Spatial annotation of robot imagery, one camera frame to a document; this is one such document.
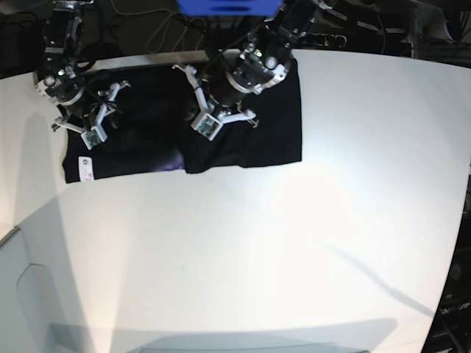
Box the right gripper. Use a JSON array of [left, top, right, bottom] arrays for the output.
[[52, 80, 131, 137]]

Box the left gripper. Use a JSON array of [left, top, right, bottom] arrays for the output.
[[171, 64, 259, 129]]

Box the black T-shirt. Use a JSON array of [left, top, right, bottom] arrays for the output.
[[62, 65, 302, 184]]

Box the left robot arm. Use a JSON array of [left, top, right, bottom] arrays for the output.
[[172, 1, 336, 140]]

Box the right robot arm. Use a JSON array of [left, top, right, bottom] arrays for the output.
[[33, 1, 130, 149]]

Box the black power strip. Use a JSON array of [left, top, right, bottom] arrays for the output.
[[299, 32, 347, 49]]

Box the blue box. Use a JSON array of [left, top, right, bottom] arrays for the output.
[[177, 0, 282, 16]]

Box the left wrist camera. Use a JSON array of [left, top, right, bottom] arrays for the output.
[[191, 113, 224, 141]]

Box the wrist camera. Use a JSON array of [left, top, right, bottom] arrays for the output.
[[80, 126, 107, 150], [191, 113, 224, 141]]

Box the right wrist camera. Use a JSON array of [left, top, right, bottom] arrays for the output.
[[80, 126, 107, 150]]

